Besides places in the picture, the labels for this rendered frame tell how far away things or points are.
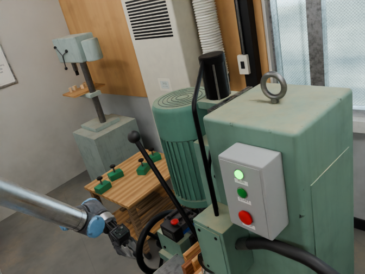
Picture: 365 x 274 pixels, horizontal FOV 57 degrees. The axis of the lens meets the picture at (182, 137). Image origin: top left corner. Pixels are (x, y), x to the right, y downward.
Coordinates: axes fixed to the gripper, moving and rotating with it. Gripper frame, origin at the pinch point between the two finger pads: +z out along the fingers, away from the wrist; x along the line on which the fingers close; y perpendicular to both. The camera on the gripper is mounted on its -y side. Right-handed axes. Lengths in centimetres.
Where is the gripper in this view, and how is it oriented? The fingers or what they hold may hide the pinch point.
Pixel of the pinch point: (136, 257)
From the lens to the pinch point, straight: 152.3
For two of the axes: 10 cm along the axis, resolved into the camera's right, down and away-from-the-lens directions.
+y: 0.3, -7.7, -6.3
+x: 7.1, -4.3, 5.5
